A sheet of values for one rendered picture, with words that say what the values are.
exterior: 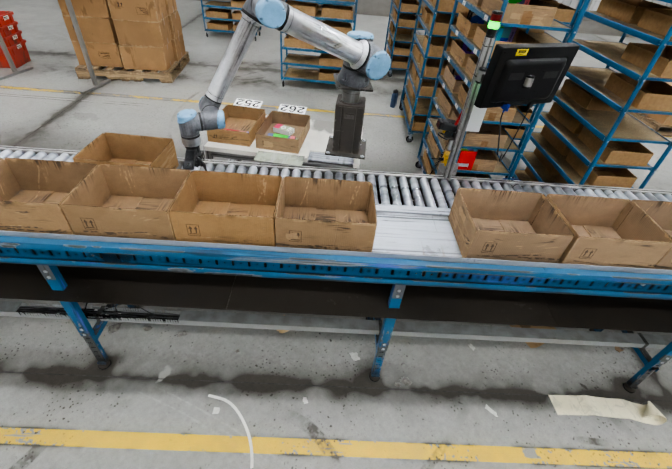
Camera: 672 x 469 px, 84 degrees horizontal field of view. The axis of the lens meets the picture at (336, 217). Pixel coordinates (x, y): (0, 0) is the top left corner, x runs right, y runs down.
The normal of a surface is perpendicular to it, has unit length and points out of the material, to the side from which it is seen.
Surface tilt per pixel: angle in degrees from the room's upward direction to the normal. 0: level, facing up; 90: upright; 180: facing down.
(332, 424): 0
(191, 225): 90
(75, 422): 0
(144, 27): 92
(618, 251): 90
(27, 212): 90
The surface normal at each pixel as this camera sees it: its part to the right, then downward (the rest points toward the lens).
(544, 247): 0.00, 0.63
